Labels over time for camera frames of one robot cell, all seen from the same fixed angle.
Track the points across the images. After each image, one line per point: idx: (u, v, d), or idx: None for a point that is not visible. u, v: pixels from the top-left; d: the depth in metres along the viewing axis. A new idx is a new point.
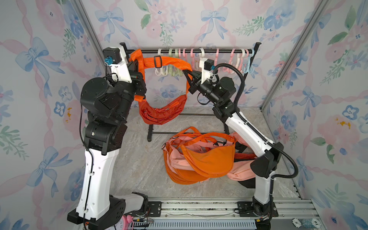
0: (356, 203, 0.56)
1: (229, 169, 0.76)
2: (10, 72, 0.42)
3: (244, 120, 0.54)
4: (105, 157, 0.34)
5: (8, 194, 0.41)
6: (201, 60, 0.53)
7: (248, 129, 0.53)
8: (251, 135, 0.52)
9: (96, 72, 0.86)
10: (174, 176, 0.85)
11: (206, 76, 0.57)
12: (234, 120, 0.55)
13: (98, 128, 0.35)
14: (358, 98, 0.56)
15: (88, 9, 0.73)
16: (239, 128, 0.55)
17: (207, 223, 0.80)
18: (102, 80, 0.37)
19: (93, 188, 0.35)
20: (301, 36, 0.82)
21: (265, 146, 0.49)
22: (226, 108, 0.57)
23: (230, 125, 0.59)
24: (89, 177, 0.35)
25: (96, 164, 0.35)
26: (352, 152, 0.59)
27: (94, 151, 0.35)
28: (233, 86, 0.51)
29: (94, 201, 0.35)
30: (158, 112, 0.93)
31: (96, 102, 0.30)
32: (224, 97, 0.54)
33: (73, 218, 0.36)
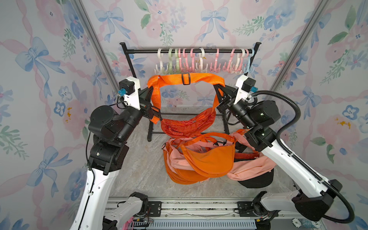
0: (357, 203, 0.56)
1: (230, 169, 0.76)
2: (10, 72, 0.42)
3: (289, 151, 0.45)
4: (105, 177, 0.36)
5: (8, 194, 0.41)
6: (240, 80, 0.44)
7: (295, 163, 0.43)
8: (299, 171, 0.42)
9: (96, 72, 0.86)
10: (173, 176, 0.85)
11: (243, 96, 0.47)
12: (275, 151, 0.45)
13: (103, 150, 0.38)
14: (358, 98, 0.56)
15: (87, 10, 0.73)
16: (282, 161, 0.45)
17: (207, 223, 0.80)
18: (109, 108, 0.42)
19: (89, 209, 0.36)
20: (301, 36, 0.82)
21: (321, 188, 0.40)
22: (263, 134, 0.48)
23: (267, 155, 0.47)
24: (88, 196, 0.36)
25: (97, 183, 0.36)
26: (351, 152, 0.59)
27: (96, 171, 0.37)
28: (278, 113, 0.41)
29: (88, 223, 0.35)
30: (186, 125, 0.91)
31: (101, 128, 0.33)
32: (264, 123, 0.45)
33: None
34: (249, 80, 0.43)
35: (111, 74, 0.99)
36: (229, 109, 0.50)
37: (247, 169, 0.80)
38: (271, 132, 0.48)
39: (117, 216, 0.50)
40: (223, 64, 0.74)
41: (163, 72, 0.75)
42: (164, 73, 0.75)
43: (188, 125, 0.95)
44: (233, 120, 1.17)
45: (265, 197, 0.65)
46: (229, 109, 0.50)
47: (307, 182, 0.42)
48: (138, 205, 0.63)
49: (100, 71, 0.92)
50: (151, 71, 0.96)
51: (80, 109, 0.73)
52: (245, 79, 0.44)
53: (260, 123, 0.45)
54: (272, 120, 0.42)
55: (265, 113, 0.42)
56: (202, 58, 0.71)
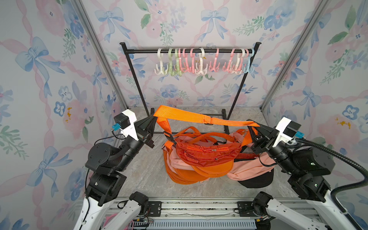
0: (356, 203, 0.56)
1: (230, 169, 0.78)
2: (10, 71, 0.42)
3: (342, 209, 0.40)
4: (98, 208, 0.38)
5: (8, 194, 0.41)
6: (280, 123, 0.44)
7: (346, 222, 0.39)
8: None
9: (96, 72, 0.86)
10: (174, 176, 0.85)
11: (283, 139, 0.43)
12: (325, 205, 0.40)
13: (99, 181, 0.40)
14: (358, 98, 0.56)
15: (87, 9, 0.73)
16: (330, 215, 0.41)
17: (207, 223, 0.80)
18: (109, 147, 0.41)
19: None
20: (301, 35, 0.81)
21: None
22: (316, 185, 0.40)
23: (314, 205, 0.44)
24: (80, 225, 0.38)
25: (90, 212, 0.38)
26: (351, 152, 0.59)
27: (91, 200, 0.39)
28: (332, 161, 0.35)
29: None
30: (203, 152, 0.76)
31: (97, 167, 0.34)
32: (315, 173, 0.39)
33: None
34: (292, 124, 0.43)
35: (111, 74, 0.99)
36: (267, 152, 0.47)
37: (247, 169, 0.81)
38: (322, 181, 0.41)
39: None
40: (223, 64, 0.74)
41: (163, 72, 0.75)
42: (164, 73, 0.75)
43: (207, 155, 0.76)
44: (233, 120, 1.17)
45: (273, 208, 0.62)
46: (267, 152, 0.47)
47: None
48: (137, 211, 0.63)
49: (100, 71, 0.92)
50: (151, 71, 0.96)
51: (80, 109, 0.73)
52: (288, 123, 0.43)
53: (310, 171, 0.40)
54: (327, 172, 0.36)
55: (316, 163, 0.36)
56: (202, 58, 0.71)
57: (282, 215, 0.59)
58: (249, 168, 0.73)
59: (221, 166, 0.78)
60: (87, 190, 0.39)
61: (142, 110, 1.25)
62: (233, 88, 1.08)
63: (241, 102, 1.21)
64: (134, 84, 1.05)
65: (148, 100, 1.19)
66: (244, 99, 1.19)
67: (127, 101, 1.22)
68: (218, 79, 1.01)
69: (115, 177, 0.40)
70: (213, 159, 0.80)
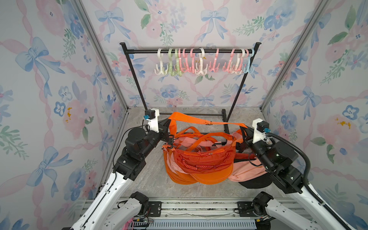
0: (356, 203, 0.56)
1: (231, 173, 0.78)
2: (10, 71, 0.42)
3: (319, 199, 0.44)
4: (123, 182, 0.45)
5: (8, 194, 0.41)
6: (254, 122, 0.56)
7: (326, 213, 0.42)
8: (331, 224, 0.41)
9: (96, 72, 0.86)
10: (174, 176, 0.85)
11: (260, 136, 0.55)
12: (303, 197, 0.45)
13: (127, 160, 0.49)
14: (358, 98, 0.56)
15: (87, 10, 0.73)
16: (311, 208, 0.45)
17: (207, 223, 0.80)
18: (143, 131, 0.47)
19: (101, 205, 0.42)
20: (301, 35, 0.82)
21: None
22: (292, 178, 0.47)
23: (294, 199, 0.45)
24: (104, 194, 0.43)
25: (115, 184, 0.45)
26: (352, 152, 0.59)
27: (119, 174, 0.46)
28: (293, 152, 0.44)
29: (95, 219, 0.40)
30: (200, 157, 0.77)
31: (134, 142, 0.45)
32: (284, 164, 0.46)
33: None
34: (261, 121, 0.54)
35: (111, 74, 0.99)
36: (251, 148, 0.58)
37: (247, 171, 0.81)
38: (299, 176, 0.47)
39: (109, 226, 0.49)
40: (223, 64, 0.74)
41: (163, 72, 0.75)
42: (164, 73, 0.75)
43: (205, 161, 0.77)
44: (233, 120, 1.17)
45: (273, 207, 0.62)
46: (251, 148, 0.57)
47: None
48: (137, 210, 0.63)
49: (100, 71, 0.92)
50: (151, 71, 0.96)
51: (80, 109, 0.73)
52: (258, 121, 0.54)
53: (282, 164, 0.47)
54: (289, 160, 0.44)
55: (278, 153, 0.45)
56: (202, 58, 0.71)
57: (281, 215, 0.59)
58: (249, 169, 0.73)
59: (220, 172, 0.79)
60: (116, 165, 0.48)
61: (142, 110, 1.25)
62: (233, 88, 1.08)
63: (241, 102, 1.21)
64: (134, 84, 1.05)
65: (148, 100, 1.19)
66: (244, 99, 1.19)
67: (127, 101, 1.22)
68: (218, 79, 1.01)
69: (140, 159, 0.51)
70: (210, 166, 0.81)
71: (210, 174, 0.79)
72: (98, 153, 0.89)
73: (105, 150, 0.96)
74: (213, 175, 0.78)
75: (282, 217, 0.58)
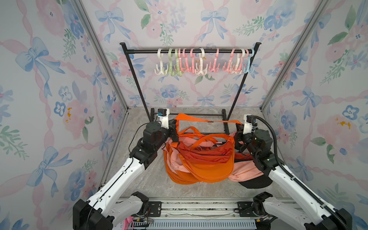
0: (356, 203, 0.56)
1: (230, 173, 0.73)
2: (10, 71, 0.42)
3: (290, 175, 0.50)
4: (138, 166, 0.50)
5: (8, 194, 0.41)
6: (245, 116, 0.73)
7: (296, 186, 0.47)
8: (301, 194, 0.46)
9: (96, 72, 0.86)
10: (174, 176, 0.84)
11: (248, 127, 0.67)
12: (277, 173, 0.52)
13: (143, 149, 0.55)
14: (358, 98, 0.56)
15: (87, 10, 0.73)
16: (286, 184, 0.50)
17: (207, 223, 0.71)
18: (158, 125, 0.54)
19: (118, 183, 0.45)
20: (301, 35, 0.82)
21: (322, 212, 0.41)
22: (268, 160, 0.56)
23: (274, 179, 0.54)
24: (120, 174, 0.47)
25: (131, 166, 0.49)
26: (352, 152, 0.59)
27: (134, 159, 0.52)
28: (269, 136, 0.55)
29: (110, 194, 0.43)
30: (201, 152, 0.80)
31: (151, 132, 0.51)
32: (262, 147, 0.57)
33: (82, 204, 0.40)
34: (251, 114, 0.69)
35: (111, 74, 0.99)
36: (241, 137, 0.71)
37: (248, 171, 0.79)
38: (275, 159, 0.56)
39: (115, 212, 0.50)
40: (223, 64, 0.74)
41: (164, 72, 0.75)
42: (164, 73, 0.75)
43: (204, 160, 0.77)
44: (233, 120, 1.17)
45: (270, 202, 0.63)
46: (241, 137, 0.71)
47: (308, 206, 0.44)
48: (138, 207, 0.63)
49: (100, 71, 0.92)
50: (151, 71, 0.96)
51: (80, 109, 0.73)
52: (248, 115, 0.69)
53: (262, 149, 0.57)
54: (263, 141, 0.55)
55: (257, 136, 0.57)
56: (202, 58, 0.71)
57: (278, 208, 0.58)
58: (250, 169, 0.72)
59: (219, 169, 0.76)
60: (132, 152, 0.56)
61: (142, 110, 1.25)
62: (233, 88, 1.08)
63: (241, 102, 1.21)
64: (134, 84, 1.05)
65: (148, 100, 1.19)
66: (244, 99, 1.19)
67: (127, 101, 1.22)
68: (218, 79, 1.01)
69: (154, 149, 0.56)
70: (210, 166, 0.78)
71: (208, 171, 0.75)
72: (98, 153, 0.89)
73: (105, 150, 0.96)
74: (212, 172, 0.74)
75: (279, 211, 0.58)
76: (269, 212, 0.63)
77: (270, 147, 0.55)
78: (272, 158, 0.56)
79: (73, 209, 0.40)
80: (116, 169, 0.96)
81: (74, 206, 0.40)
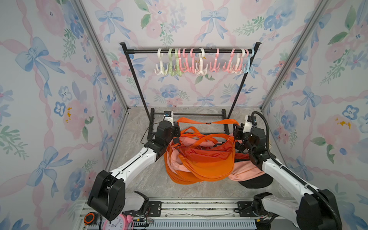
0: (356, 203, 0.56)
1: (230, 171, 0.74)
2: (10, 71, 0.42)
3: (279, 163, 0.56)
4: (153, 154, 0.57)
5: (8, 194, 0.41)
6: (246, 116, 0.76)
7: (284, 173, 0.52)
8: (288, 179, 0.50)
9: (96, 72, 0.86)
10: (174, 176, 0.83)
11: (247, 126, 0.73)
12: (267, 164, 0.58)
13: (155, 143, 0.63)
14: (358, 98, 0.56)
15: (87, 10, 0.73)
16: (276, 173, 0.54)
17: (207, 223, 0.80)
18: (169, 122, 0.64)
19: (136, 163, 0.51)
20: (301, 36, 0.82)
21: (305, 190, 0.44)
22: (261, 155, 0.62)
23: (267, 171, 0.59)
24: (138, 156, 0.54)
25: (147, 152, 0.57)
26: (351, 152, 0.59)
27: (149, 148, 0.59)
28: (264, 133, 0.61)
29: (131, 169, 0.48)
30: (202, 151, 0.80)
31: (164, 128, 0.60)
32: (258, 143, 0.63)
33: (104, 175, 0.44)
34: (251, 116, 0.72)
35: (111, 74, 0.99)
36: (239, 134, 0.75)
37: (247, 170, 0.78)
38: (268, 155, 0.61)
39: None
40: (223, 64, 0.74)
41: (163, 72, 0.75)
42: (164, 73, 0.75)
43: (205, 158, 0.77)
44: None
45: (268, 198, 0.64)
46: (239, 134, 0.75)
47: (294, 189, 0.47)
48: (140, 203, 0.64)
49: (100, 71, 0.92)
50: (151, 71, 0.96)
51: (80, 109, 0.73)
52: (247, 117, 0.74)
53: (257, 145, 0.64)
54: (258, 137, 0.61)
55: (252, 133, 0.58)
56: (202, 58, 0.71)
57: (275, 202, 0.59)
58: (250, 169, 0.72)
59: (220, 167, 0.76)
60: (147, 143, 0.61)
61: (142, 110, 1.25)
62: (233, 88, 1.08)
63: (241, 103, 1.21)
64: (134, 84, 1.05)
65: (148, 100, 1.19)
66: (244, 99, 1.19)
67: (127, 101, 1.22)
68: (218, 79, 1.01)
69: (164, 143, 0.64)
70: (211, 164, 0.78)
71: (210, 169, 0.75)
72: (98, 153, 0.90)
73: (105, 150, 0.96)
74: (214, 171, 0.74)
75: (275, 205, 0.58)
76: (268, 209, 0.63)
77: (264, 143, 0.62)
78: (266, 154, 0.62)
79: (98, 176, 0.44)
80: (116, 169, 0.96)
81: (99, 174, 0.44)
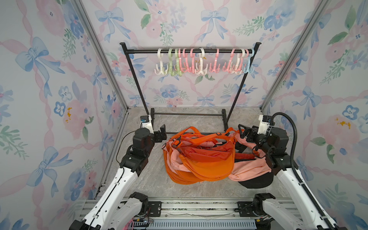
0: (356, 203, 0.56)
1: (230, 171, 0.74)
2: (11, 71, 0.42)
3: (299, 179, 0.49)
4: (131, 175, 0.50)
5: (8, 194, 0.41)
6: (260, 114, 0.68)
7: (303, 192, 0.46)
8: (304, 200, 0.44)
9: (96, 72, 0.86)
10: (173, 176, 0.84)
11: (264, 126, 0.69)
12: (286, 174, 0.50)
13: (132, 157, 0.54)
14: (358, 98, 0.56)
15: (88, 9, 0.73)
16: (291, 187, 0.49)
17: (207, 223, 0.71)
18: (147, 130, 0.56)
19: (112, 197, 0.45)
20: (301, 36, 0.82)
21: (320, 222, 0.40)
22: (281, 159, 0.54)
23: (280, 179, 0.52)
24: (114, 186, 0.47)
25: (123, 178, 0.49)
26: (351, 152, 0.59)
27: (126, 168, 0.51)
28: (285, 133, 0.54)
29: (107, 208, 0.42)
30: (203, 152, 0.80)
31: (140, 138, 0.53)
32: (278, 144, 0.55)
33: (78, 225, 0.39)
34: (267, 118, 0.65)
35: (111, 74, 0.99)
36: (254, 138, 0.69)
37: (247, 170, 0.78)
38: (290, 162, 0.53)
39: (114, 224, 0.49)
40: (223, 64, 0.74)
41: (164, 72, 0.75)
42: (164, 73, 0.75)
43: (205, 158, 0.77)
44: (233, 120, 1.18)
45: (270, 201, 0.63)
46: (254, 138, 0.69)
47: (306, 213, 0.43)
48: (139, 208, 0.64)
49: (100, 71, 0.92)
50: (151, 71, 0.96)
51: (80, 109, 0.73)
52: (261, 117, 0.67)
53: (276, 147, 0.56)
54: (278, 137, 0.55)
55: (272, 132, 0.57)
56: (202, 58, 0.71)
57: (275, 210, 0.58)
58: (250, 169, 0.72)
59: (220, 168, 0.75)
60: (122, 162, 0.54)
61: (142, 110, 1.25)
62: (233, 88, 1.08)
63: (241, 103, 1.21)
64: (134, 84, 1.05)
65: (148, 100, 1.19)
66: (244, 99, 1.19)
67: (127, 101, 1.22)
68: (218, 79, 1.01)
69: (144, 155, 0.56)
70: (211, 164, 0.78)
71: (210, 168, 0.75)
72: (98, 153, 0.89)
73: (105, 150, 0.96)
74: (214, 170, 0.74)
75: (275, 212, 0.58)
76: (267, 210, 0.63)
77: (284, 146, 0.55)
78: (286, 159, 0.54)
79: None
80: (116, 169, 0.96)
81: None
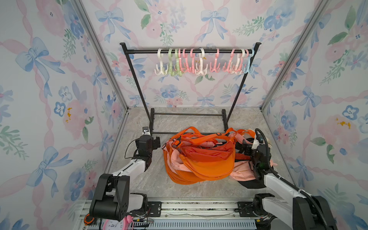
0: (356, 203, 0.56)
1: (231, 170, 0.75)
2: (10, 71, 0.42)
3: (277, 176, 0.60)
4: (143, 162, 0.63)
5: (8, 194, 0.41)
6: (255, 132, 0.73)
7: (282, 183, 0.55)
8: (284, 187, 0.53)
9: (96, 72, 0.86)
10: (174, 176, 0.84)
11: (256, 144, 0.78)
12: (269, 177, 0.61)
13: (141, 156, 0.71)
14: (358, 98, 0.56)
15: (88, 10, 0.73)
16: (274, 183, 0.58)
17: (207, 223, 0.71)
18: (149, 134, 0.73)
19: (131, 167, 0.55)
20: (301, 36, 0.82)
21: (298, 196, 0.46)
22: (264, 170, 0.65)
23: (267, 184, 0.62)
24: (131, 163, 0.60)
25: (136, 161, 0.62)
26: (351, 152, 0.59)
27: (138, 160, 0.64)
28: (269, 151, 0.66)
29: (128, 171, 0.52)
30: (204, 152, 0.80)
31: (145, 141, 0.68)
32: (262, 161, 0.67)
33: (106, 177, 0.46)
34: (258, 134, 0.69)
35: (111, 74, 0.99)
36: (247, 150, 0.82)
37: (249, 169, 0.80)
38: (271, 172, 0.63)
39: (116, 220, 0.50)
40: (223, 64, 0.74)
41: (164, 72, 0.75)
42: (164, 73, 0.75)
43: (205, 157, 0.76)
44: (233, 120, 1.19)
45: (269, 199, 0.63)
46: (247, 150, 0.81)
47: (289, 195, 0.50)
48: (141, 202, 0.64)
49: (100, 71, 0.92)
50: (151, 71, 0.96)
51: (80, 109, 0.73)
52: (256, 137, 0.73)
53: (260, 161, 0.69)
54: (262, 154, 0.67)
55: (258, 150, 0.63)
56: (202, 58, 0.71)
57: (275, 205, 0.58)
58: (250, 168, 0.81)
59: (221, 169, 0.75)
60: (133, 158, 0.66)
61: (142, 110, 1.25)
62: (233, 89, 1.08)
63: (241, 103, 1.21)
64: (134, 84, 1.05)
65: (148, 100, 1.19)
66: (244, 99, 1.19)
67: (127, 101, 1.22)
68: (219, 79, 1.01)
69: (148, 154, 0.71)
70: (212, 164, 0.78)
71: (210, 168, 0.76)
72: (98, 153, 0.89)
73: (105, 150, 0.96)
74: (214, 169, 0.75)
75: (274, 206, 0.59)
76: (267, 208, 0.63)
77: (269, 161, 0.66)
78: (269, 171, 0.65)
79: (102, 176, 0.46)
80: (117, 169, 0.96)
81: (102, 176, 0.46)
